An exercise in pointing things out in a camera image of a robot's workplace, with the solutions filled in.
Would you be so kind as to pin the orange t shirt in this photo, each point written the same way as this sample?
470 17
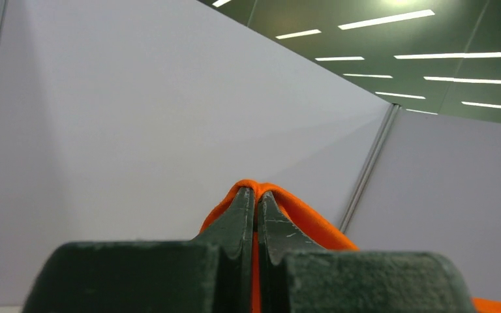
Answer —
310 222

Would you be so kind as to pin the right corner aluminium post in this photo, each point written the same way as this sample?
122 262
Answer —
368 166

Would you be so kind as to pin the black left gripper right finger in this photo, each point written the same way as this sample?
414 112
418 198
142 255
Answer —
299 275

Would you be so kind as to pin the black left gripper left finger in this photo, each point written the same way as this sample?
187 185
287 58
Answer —
209 273

